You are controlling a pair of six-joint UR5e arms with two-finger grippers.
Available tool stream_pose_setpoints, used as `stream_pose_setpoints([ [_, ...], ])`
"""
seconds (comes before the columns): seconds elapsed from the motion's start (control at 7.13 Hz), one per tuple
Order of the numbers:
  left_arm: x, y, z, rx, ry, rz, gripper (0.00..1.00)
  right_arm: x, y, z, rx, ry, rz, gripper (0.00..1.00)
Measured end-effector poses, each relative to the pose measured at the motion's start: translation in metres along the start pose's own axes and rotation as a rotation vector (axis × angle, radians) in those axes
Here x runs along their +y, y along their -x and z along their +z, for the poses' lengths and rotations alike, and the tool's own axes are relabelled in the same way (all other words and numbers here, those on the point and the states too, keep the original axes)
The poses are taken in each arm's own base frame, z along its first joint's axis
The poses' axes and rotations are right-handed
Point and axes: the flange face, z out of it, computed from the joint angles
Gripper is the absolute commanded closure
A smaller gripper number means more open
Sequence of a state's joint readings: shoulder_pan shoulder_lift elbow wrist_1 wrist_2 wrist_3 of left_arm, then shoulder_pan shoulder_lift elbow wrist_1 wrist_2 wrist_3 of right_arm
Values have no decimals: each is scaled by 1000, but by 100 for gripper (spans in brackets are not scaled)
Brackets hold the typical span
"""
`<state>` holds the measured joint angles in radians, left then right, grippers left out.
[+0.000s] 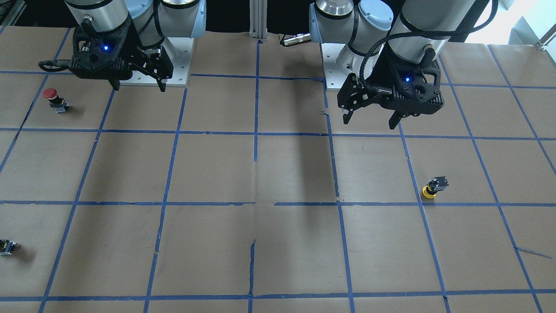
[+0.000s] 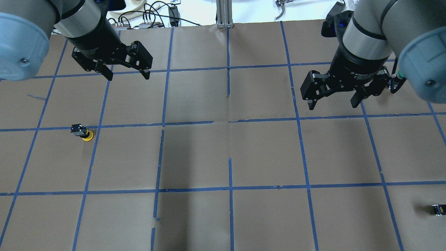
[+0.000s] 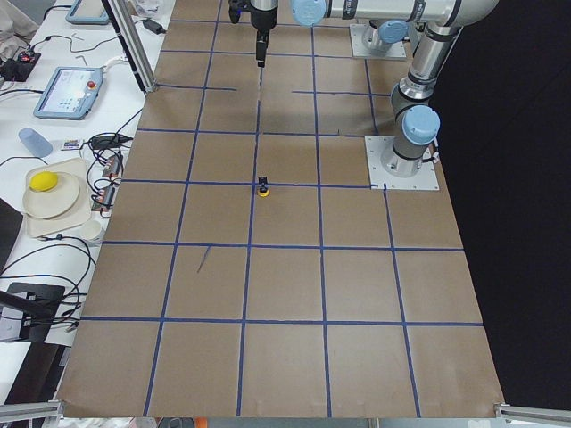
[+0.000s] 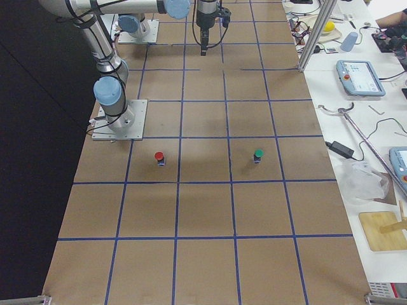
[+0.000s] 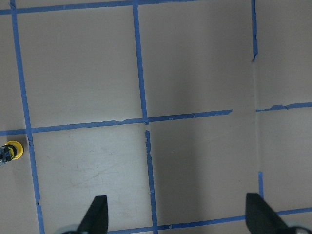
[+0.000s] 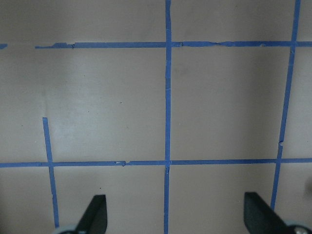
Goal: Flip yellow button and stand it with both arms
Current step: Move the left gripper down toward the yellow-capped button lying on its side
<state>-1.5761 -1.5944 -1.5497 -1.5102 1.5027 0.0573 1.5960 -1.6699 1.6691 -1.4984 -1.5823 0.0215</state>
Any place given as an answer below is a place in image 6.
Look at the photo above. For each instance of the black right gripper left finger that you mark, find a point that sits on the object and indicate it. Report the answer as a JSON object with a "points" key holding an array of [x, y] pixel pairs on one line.
{"points": [[95, 218]]}

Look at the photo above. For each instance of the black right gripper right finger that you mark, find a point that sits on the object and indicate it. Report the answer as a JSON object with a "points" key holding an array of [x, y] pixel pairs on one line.
{"points": [[259, 218]]}

